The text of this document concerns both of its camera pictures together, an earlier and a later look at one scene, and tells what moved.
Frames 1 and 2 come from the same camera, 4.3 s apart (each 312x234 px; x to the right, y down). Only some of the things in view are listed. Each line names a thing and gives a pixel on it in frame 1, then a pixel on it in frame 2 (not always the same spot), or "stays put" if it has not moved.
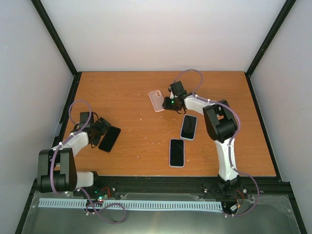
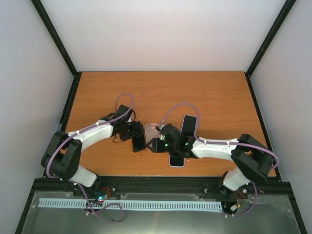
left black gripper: x=103 y=128 → x=138 y=130
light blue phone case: x=188 y=127 stays put
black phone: x=189 y=126 stays put
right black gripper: x=165 y=105 → x=156 y=147
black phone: x=109 y=138 → x=139 y=143
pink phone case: x=157 y=100 → x=151 y=131
